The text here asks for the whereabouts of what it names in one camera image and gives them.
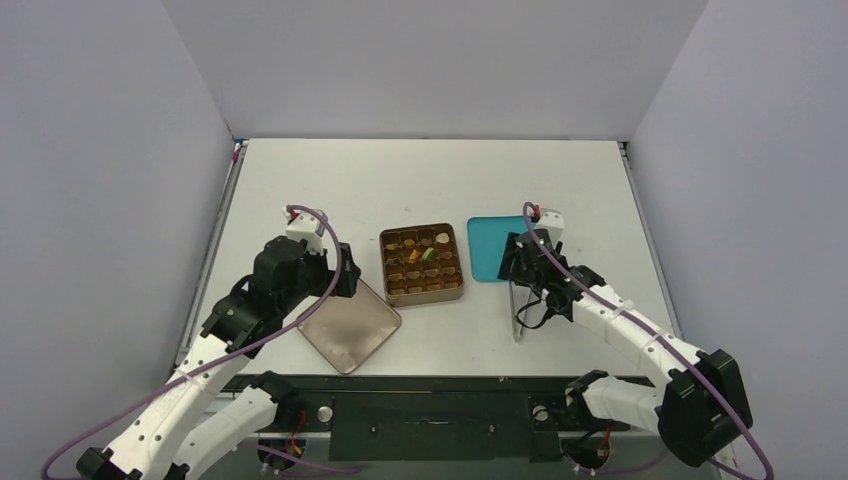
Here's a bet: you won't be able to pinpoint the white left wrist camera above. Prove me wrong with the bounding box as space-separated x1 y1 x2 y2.
284 209 327 255

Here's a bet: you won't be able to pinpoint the gold cookie tin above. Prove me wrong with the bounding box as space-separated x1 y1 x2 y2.
379 223 465 307

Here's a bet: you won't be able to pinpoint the metal tongs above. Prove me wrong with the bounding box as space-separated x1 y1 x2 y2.
509 282 534 343

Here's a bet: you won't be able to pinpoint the teal plastic tray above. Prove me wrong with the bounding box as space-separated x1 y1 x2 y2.
466 216 526 283

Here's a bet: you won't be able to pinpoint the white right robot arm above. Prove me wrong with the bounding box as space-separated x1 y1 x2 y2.
498 229 753 467

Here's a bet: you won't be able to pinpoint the gold tin lid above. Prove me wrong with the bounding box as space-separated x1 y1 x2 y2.
298 280 402 375

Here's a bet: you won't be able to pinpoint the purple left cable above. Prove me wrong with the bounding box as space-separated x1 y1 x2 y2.
39 205 344 480

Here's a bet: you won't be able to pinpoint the purple cable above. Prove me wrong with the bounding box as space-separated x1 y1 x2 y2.
39 205 344 480
521 201 775 480

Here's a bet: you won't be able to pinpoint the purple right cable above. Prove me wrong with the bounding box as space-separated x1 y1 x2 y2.
521 201 775 480

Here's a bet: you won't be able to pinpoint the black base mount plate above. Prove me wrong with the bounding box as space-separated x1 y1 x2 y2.
259 375 629 462

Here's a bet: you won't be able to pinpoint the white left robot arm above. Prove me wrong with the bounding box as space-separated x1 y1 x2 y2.
76 232 361 479

